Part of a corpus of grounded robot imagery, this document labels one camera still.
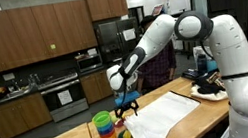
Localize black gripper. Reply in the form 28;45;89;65
113;98;141;121

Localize white cloth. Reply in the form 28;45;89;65
119;86;207;138

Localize green toy apple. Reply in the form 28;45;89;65
109;113;120;124

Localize small red fruit bowl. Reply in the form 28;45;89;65
110;111;127;130

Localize yellow toy block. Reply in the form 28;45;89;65
121;129;133;138

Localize stack of colourful cups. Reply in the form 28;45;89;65
90;108;119;138

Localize narrow wooden base cabinet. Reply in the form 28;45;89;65
78;68;117;106

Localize person in plaid shirt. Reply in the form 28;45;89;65
125;11;182;95

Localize stainless steel refrigerator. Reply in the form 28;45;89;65
92;15;151;101

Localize silver microwave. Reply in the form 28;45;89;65
75;53;105;74

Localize stainless steel oven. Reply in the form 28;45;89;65
37;71;91;125

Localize paper sheet on oven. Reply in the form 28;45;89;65
56;88;74;107

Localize stack of white plates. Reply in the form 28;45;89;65
86;47;98;57

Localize black box with label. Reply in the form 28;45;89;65
180;67;202;83

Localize brown bowl on microwave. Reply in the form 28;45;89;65
73;52;87;61

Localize paper sheet on refrigerator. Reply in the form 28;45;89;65
122;28;137;43

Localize cream fabric bag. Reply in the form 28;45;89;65
189;79;230;106

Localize black fabric bag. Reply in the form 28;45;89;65
194;69;227;98

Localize dark water bottle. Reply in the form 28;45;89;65
195;52;211;77

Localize blue plastic container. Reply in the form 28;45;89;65
205;58;220;73

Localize chrome sink faucet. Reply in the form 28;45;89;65
28;72;42;88

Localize open laptop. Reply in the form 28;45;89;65
150;3;167;18

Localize wide wooden base cabinet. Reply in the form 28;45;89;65
0;90;56;138

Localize small wooden wall cabinet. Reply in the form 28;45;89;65
85;0;130;23

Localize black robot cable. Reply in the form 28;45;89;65
198;32;248;133

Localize long wooden wall cabinets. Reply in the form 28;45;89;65
0;0;101;77

